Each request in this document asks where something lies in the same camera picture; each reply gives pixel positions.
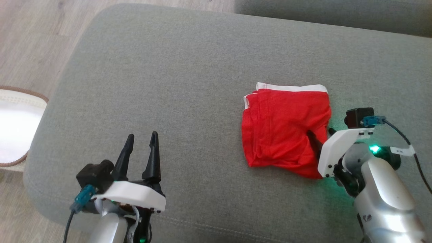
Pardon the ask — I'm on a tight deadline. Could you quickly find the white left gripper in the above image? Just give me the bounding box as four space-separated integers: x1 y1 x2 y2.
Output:
93 131 167 213

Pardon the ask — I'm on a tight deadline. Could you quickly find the black left cable teal plug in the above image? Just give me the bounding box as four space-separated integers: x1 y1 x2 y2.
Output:
62 184 97 243

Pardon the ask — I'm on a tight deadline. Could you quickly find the large grey sofa ottoman cushion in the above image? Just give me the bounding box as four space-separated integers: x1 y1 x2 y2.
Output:
23 3 432 243

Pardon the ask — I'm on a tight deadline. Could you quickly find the red shorts white band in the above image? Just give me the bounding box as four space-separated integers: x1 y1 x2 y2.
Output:
241 82 332 179

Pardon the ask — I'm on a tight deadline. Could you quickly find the black right cable teal plug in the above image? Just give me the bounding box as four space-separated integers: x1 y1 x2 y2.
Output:
363 115 432 195

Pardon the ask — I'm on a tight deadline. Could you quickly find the white laundry basket brown rim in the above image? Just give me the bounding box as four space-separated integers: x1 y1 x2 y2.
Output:
0 85 49 172

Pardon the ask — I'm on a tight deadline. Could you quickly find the grey sofa seat cushion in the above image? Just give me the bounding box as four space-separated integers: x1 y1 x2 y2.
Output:
234 0 432 38

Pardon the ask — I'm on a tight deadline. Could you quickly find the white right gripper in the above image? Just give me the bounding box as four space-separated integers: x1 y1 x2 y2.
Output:
306 127 375 179

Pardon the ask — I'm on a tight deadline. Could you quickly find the black cable teal plug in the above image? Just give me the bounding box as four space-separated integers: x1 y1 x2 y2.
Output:
363 115 432 195
62 184 97 243

